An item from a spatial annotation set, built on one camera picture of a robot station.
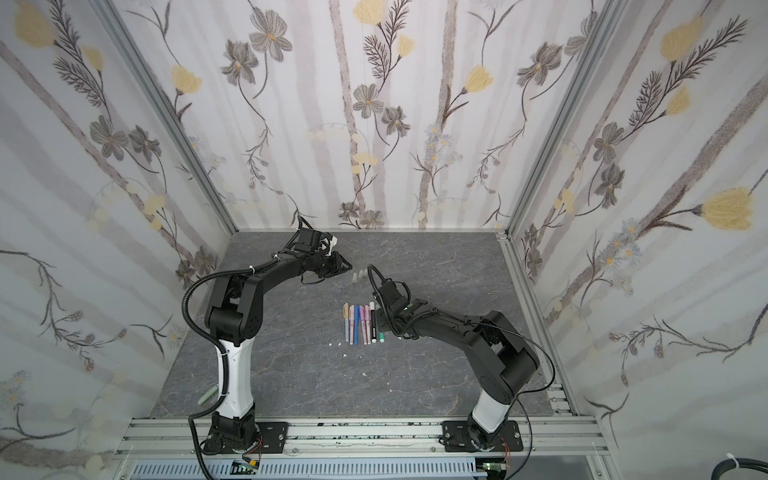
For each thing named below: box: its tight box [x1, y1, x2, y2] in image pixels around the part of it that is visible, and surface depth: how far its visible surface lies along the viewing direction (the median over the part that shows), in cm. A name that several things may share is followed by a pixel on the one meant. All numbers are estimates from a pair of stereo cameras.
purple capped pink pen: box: [359, 305, 367, 345], surface depth 97 cm
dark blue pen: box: [353, 304, 361, 345], surface depth 97 cm
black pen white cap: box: [369, 301, 377, 344], surface depth 97 cm
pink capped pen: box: [365, 304, 371, 345], surface depth 97 cm
